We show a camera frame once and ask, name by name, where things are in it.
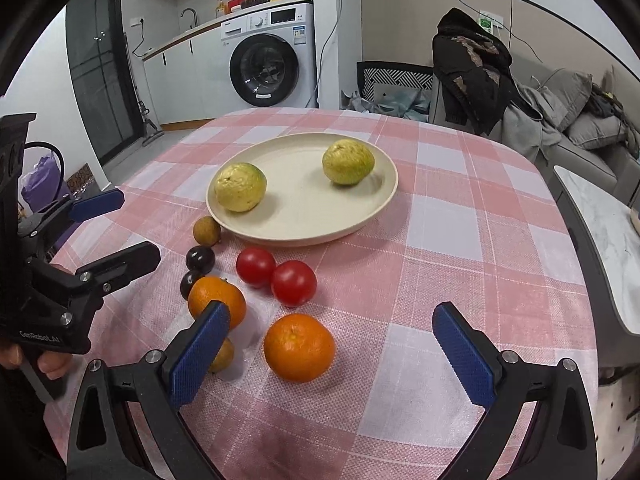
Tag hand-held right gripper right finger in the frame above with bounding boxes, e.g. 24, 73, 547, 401
431, 301, 598, 480

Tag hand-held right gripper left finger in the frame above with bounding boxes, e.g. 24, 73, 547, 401
67, 300, 232, 480

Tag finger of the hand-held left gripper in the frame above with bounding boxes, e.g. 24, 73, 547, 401
17, 187, 125, 240
25, 240, 162, 297

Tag brown longan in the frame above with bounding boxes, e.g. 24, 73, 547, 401
207, 337, 235, 374
193, 216, 222, 247

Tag orange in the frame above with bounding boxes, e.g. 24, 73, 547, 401
187, 276, 247, 332
263, 313, 336, 384

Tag dark plum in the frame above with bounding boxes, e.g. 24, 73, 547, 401
179, 270, 206, 300

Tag dark purple grape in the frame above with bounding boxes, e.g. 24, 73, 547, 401
185, 245, 216, 273

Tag red tomato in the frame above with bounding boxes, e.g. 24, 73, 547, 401
270, 260, 318, 307
236, 247, 277, 288

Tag cream round plate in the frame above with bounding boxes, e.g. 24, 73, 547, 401
206, 132, 399, 247

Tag person's left forearm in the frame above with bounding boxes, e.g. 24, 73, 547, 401
0, 367, 68, 480

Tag person's left hand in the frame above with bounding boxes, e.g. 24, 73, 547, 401
0, 342, 71, 381

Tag brown patterned box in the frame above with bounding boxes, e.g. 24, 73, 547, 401
67, 162, 103, 193

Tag purple bag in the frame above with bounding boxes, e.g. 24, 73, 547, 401
20, 155, 71, 216

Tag pink checked tablecloth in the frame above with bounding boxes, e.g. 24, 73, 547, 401
47, 107, 601, 480

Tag stick vacuum cleaner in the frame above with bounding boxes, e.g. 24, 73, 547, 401
131, 50, 164, 147

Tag dark glass door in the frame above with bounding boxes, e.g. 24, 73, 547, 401
65, 0, 138, 166

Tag yellow-green guava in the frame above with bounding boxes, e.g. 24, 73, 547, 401
321, 139, 376, 187
214, 162, 268, 212

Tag white kitchen cabinet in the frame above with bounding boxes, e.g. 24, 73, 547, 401
142, 22, 236, 128

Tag marble coffee table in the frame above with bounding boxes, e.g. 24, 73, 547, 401
552, 165, 640, 336

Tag grey sofa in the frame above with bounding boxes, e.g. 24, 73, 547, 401
430, 52, 640, 211

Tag white washing machine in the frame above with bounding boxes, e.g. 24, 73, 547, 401
220, 3, 317, 109

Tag grey cushion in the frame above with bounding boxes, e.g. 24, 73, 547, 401
565, 110, 628, 151
530, 70, 593, 131

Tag pale crumpled papers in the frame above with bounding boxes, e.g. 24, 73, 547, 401
342, 85, 431, 121

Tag black patterned jacket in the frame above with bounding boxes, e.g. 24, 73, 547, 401
432, 7, 516, 136

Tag black white patterned bag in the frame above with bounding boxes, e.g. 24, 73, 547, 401
356, 61, 435, 111

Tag dark clothes pile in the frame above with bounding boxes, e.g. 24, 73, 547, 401
587, 82, 640, 161

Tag black cable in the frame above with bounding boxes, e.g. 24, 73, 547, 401
24, 141, 71, 203

